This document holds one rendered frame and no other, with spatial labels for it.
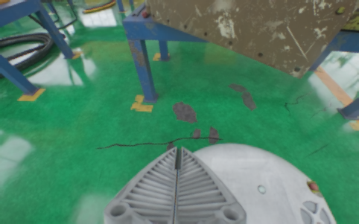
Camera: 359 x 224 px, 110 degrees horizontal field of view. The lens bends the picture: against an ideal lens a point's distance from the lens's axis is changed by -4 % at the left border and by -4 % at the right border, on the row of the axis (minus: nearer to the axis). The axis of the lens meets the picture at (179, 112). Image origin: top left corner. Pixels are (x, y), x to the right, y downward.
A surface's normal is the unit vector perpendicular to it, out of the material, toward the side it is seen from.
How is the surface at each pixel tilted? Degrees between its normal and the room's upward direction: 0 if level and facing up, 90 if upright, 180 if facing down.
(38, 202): 0
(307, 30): 90
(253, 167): 68
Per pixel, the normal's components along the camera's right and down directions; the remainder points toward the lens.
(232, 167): -0.04, 0.50
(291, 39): -0.71, 0.56
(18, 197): -0.01, -0.62
